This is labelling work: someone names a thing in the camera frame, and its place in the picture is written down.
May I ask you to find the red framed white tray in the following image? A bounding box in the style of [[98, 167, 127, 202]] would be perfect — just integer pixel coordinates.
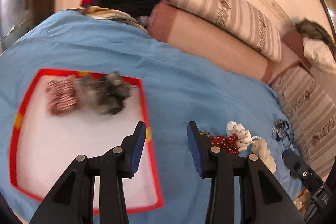
[[9, 68, 164, 215]]

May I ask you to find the blue ribbon hair bow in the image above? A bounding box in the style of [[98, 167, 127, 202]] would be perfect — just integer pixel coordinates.
[[272, 119, 289, 139]]

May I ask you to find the red polka dot scrunchie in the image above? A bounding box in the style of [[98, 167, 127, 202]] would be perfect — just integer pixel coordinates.
[[207, 133, 240, 156]]

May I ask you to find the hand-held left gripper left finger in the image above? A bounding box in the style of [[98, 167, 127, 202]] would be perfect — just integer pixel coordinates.
[[30, 121, 147, 224]]

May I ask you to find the black hair tie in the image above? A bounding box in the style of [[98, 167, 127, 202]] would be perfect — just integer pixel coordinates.
[[276, 132, 296, 147]]

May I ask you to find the white pillow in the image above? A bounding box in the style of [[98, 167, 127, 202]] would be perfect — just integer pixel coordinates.
[[303, 38, 336, 72]]

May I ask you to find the red white striped scrunchie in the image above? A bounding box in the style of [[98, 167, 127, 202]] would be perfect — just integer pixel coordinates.
[[43, 76, 80, 117]]

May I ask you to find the cream scrunchie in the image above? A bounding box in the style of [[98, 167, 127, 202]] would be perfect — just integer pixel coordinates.
[[251, 139, 277, 174]]

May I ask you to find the grey scrunchie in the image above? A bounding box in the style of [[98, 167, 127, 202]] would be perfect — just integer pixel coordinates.
[[76, 71, 133, 116]]

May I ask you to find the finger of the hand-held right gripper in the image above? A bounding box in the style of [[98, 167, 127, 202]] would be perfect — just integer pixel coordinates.
[[282, 149, 319, 189]]

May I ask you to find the white polka dot scrunchie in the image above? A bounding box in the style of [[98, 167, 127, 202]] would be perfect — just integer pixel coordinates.
[[226, 121, 252, 153]]

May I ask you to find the striped floral cushion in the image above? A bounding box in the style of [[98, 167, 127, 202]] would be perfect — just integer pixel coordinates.
[[164, 0, 282, 62], [270, 65, 336, 180]]

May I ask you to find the pink bolster cushion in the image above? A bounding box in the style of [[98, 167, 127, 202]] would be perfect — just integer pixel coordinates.
[[147, 0, 275, 83]]

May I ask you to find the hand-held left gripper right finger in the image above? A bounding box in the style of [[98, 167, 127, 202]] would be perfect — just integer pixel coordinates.
[[187, 121, 306, 224]]

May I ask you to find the blue blanket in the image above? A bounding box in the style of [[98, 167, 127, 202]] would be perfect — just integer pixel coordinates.
[[0, 10, 315, 224]]

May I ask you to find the yellow patterned cloth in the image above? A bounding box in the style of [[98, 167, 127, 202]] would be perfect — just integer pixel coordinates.
[[79, 6, 149, 31]]

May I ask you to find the brown pink cushion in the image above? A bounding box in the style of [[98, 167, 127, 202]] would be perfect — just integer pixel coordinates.
[[268, 30, 313, 83]]

